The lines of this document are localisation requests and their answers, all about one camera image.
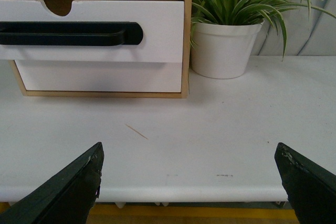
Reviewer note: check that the white drawer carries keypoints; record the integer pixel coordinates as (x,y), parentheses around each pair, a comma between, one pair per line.
(162,23)
(100,76)

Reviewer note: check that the thin wooden toothpick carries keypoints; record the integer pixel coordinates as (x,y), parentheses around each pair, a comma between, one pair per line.
(137,132)

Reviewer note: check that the white plant pot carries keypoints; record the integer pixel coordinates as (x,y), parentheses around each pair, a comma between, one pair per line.
(222,51)

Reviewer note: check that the black drawer handle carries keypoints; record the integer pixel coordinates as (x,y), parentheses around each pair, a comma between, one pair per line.
(71,33)

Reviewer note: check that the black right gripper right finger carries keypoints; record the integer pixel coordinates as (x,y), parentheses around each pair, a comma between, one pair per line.
(310,188)

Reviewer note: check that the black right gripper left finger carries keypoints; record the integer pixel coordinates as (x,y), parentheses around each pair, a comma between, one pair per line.
(67,197)

